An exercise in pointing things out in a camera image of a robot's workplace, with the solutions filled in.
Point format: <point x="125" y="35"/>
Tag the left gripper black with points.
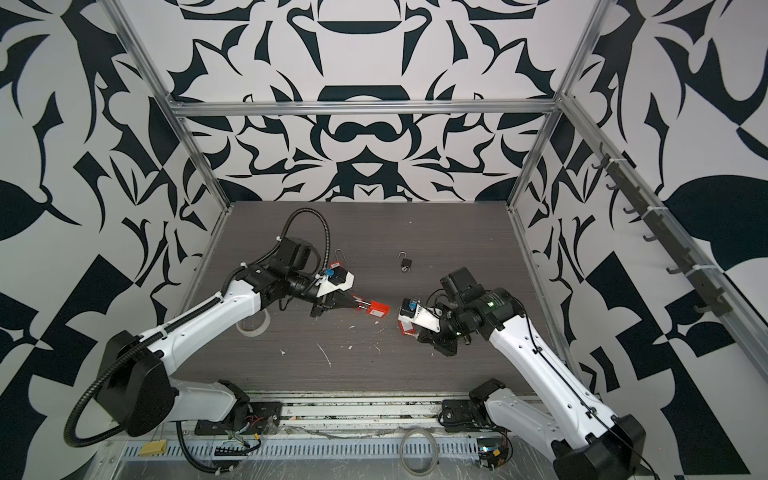
<point x="326" y="303"/>

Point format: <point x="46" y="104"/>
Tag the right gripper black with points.
<point x="447" y="345"/>

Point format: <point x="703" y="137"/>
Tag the red padlock with white label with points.
<point x="372" y="308"/>

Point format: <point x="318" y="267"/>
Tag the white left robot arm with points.
<point x="135" y="389"/>

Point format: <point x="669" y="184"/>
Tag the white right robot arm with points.
<point x="581" y="436"/>

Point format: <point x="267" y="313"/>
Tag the roll of clear tape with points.
<point x="253" y="327"/>

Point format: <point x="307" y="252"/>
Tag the green lit circuit board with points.
<point x="494" y="452"/>

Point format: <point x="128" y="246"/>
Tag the yellow connector block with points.
<point x="153" y="448"/>

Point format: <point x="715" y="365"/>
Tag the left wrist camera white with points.
<point x="333" y="280"/>

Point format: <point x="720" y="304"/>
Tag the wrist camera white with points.
<point x="333" y="280"/>
<point x="420" y="316"/>

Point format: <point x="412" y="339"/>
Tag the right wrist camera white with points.
<point x="420" y="316"/>

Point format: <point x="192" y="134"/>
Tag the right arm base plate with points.
<point x="466" y="415"/>

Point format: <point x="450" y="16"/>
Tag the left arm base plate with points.
<point x="254" y="418"/>

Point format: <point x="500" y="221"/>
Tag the white perforated cable duct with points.
<point x="415" y="447"/>

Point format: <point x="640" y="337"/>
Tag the black hook rail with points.
<point x="666" y="230"/>

